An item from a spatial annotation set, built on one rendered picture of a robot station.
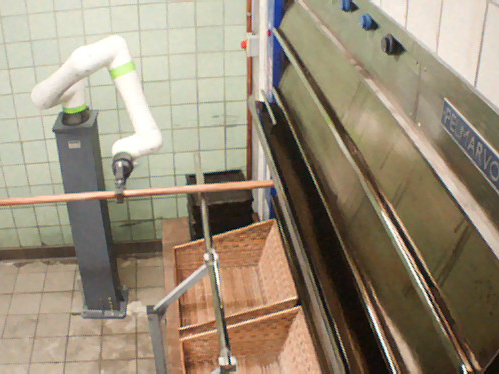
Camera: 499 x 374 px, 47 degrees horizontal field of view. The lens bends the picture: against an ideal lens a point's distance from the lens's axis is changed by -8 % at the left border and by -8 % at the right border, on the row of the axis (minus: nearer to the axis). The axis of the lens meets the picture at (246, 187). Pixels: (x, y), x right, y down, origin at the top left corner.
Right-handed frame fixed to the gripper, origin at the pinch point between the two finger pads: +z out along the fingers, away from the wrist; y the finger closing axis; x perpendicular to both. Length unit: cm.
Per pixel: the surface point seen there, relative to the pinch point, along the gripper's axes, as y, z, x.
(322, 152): -34, 38, -68
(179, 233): 61, -57, -22
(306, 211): -22, 53, -61
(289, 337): 47, 37, -61
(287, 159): -22, 21, -60
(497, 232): -73, 138, -71
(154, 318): 27, 43, -11
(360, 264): -29, 88, -67
